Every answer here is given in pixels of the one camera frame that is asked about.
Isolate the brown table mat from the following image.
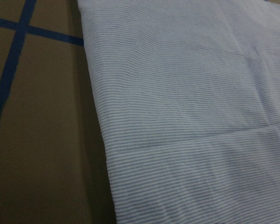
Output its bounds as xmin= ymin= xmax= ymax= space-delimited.
xmin=0 ymin=0 xmax=116 ymax=224

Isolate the blue striped button shirt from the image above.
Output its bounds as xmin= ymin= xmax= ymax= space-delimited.
xmin=78 ymin=0 xmax=280 ymax=224

